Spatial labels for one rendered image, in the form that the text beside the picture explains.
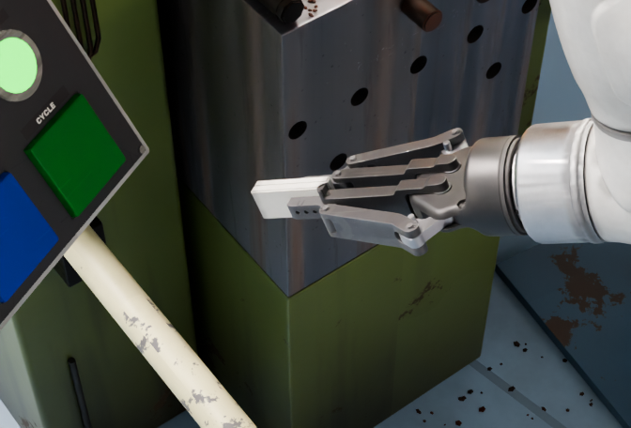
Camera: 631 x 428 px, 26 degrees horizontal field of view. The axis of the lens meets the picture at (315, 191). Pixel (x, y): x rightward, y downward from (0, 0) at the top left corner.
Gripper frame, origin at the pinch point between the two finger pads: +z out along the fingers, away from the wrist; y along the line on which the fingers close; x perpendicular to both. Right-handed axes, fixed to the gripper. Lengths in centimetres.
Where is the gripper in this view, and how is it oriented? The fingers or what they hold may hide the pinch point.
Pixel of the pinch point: (296, 197)
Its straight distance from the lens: 111.8
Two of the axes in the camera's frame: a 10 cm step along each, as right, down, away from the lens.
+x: -3.6, -7.7, -5.3
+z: -8.6, 0.5, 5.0
